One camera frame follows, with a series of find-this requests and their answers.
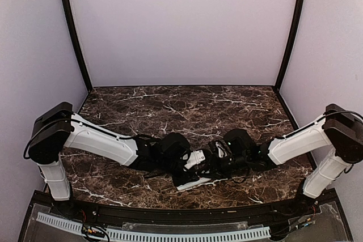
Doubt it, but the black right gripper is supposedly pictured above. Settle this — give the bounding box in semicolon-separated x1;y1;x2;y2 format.
197;152;249;180

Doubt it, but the white remote control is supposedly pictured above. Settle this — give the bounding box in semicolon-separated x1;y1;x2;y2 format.
176;177;210;191

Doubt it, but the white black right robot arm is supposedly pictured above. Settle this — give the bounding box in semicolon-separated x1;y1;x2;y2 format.
203;104;362;216

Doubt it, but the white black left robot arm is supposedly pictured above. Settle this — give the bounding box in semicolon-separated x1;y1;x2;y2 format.
23;102;203;217

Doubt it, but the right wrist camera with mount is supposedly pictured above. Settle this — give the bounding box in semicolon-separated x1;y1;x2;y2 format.
208;140;231;158

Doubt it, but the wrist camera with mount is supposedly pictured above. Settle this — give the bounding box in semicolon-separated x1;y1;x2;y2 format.
208;140;231;158
181;150;208;170

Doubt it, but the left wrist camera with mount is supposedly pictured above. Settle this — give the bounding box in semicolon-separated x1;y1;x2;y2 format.
181;150;208;170

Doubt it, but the black front table rail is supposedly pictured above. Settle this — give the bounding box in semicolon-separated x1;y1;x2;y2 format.
38;192;320;226

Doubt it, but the white slotted cable duct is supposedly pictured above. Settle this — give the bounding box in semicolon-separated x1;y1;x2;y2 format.
36;212;271;241

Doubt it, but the black right corner frame post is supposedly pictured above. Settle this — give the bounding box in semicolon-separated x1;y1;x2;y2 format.
274;0;304;93

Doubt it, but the black corner frame post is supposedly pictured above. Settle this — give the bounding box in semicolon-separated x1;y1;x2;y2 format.
274;0;304;93
61;0;93;93

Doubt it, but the black left corner frame post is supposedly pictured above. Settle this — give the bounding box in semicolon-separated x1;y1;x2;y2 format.
61;0;93;93

